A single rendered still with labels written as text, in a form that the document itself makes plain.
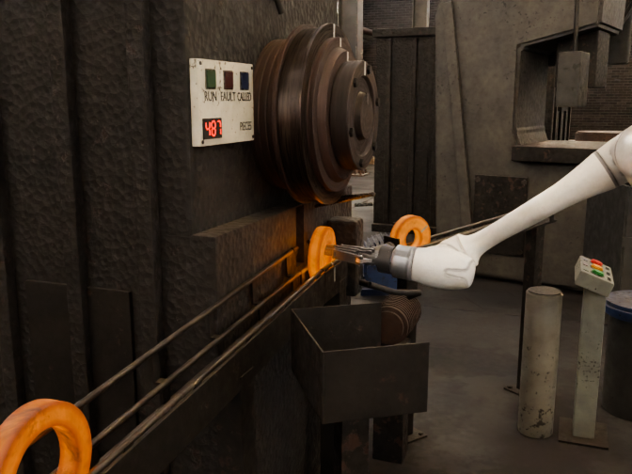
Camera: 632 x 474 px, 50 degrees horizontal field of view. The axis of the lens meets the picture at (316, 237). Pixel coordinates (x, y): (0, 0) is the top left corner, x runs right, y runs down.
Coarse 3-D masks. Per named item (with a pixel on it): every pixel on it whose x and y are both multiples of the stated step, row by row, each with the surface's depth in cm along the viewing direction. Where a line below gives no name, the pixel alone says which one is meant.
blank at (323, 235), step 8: (320, 232) 183; (328, 232) 186; (312, 240) 182; (320, 240) 181; (328, 240) 187; (312, 248) 181; (320, 248) 181; (312, 256) 181; (320, 256) 181; (328, 256) 191; (312, 264) 181; (320, 264) 182; (312, 272) 183
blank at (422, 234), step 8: (408, 216) 222; (416, 216) 223; (400, 224) 221; (408, 224) 222; (416, 224) 224; (424, 224) 226; (392, 232) 221; (400, 232) 220; (416, 232) 227; (424, 232) 226; (400, 240) 221; (416, 240) 228; (424, 240) 227
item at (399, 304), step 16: (384, 304) 213; (400, 304) 212; (416, 304) 221; (384, 320) 209; (400, 320) 207; (416, 320) 218; (384, 336) 210; (400, 336) 208; (400, 416) 216; (384, 432) 219; (400, 432) 217; (384, 448) 220; (400, 448) 218
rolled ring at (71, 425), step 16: (48, 400) 91; (16, 416) 86; (32, 416) 86; (48, 416) 89; (64, 416) 92; (80, 416) 95; (0, 432) 84; (16, 432) 84; (32, 432) 86; (64, 432) 94; (80, 432) 95; (0, 448) 82; (16, 448) 83; (64, 448) 96; (80, 448) 95; (0, 464) 81; (16, 464) 84; (64, 464) 96; (80, 464) 96
